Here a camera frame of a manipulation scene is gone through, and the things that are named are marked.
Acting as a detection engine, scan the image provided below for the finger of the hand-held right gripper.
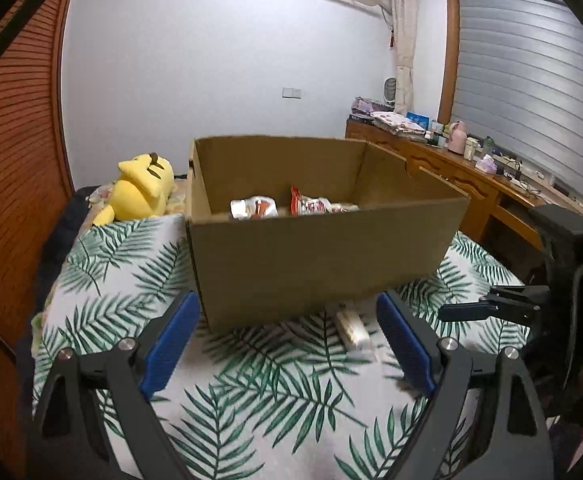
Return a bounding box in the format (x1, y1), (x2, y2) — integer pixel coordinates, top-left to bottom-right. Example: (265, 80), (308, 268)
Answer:
(439, 300), (495, 323)

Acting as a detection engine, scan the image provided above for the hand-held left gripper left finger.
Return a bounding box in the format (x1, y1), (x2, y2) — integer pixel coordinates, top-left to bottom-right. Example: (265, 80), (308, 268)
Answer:
(26, 291), (201, 480)

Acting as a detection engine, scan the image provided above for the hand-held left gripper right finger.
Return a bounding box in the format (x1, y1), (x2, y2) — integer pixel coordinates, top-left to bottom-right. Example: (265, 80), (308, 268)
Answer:
(375, 290), (555, 480)

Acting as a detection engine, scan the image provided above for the white bread packet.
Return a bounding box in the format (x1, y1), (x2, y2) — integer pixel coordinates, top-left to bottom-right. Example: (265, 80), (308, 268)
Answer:
(335, 310), (372, 351)

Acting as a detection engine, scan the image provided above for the brown cardboard box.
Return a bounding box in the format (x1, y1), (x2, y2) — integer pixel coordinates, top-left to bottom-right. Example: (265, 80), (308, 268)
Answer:
(185, 135), (471, 333)

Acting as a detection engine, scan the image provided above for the white blue snack packet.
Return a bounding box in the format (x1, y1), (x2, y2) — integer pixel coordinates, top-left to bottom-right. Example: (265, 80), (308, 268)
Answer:
(230, 195), (279, 221)

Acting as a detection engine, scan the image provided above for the white red snack packet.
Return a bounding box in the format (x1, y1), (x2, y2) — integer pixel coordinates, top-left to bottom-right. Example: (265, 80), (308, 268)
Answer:
(290, 186), (359, 216)

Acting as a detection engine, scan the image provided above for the leaf print blanket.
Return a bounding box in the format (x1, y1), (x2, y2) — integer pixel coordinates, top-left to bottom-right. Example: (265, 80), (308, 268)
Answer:
(31, 212), (532, 480)

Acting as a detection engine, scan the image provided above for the wooden desk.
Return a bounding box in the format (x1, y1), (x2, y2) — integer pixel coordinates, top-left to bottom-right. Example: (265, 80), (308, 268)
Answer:
(345, 117), (583, 281)

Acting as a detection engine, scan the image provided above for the dark cloth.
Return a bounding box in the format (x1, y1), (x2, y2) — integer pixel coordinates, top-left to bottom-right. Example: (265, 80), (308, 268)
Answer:
(36, 186), (103, 311)

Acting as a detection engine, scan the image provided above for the yellow plush toy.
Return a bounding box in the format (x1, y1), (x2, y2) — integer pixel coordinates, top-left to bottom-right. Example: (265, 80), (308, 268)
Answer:
(92, 151), (175, 227)

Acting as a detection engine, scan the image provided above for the pink kettle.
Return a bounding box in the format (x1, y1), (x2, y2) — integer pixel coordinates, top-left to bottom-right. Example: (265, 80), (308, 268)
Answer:
(446, 121), (468, 155)

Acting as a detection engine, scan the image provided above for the floral folded cloth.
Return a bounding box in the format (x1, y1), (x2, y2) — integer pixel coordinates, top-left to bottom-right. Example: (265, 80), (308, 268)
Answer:
(371, 110), (427, 136)

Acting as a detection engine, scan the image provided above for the purple folded cloth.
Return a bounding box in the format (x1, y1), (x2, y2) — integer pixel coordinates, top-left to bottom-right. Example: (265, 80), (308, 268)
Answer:
(351, 96), (387, 116)

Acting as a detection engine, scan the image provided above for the wooden louvered wardrobe door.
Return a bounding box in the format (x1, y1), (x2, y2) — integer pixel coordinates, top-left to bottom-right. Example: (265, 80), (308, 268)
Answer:
(0, 0), (77, 476)

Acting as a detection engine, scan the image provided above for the beige curtain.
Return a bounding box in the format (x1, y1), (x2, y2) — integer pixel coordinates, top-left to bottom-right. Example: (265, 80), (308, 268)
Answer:
(389, 0), (417, 116)

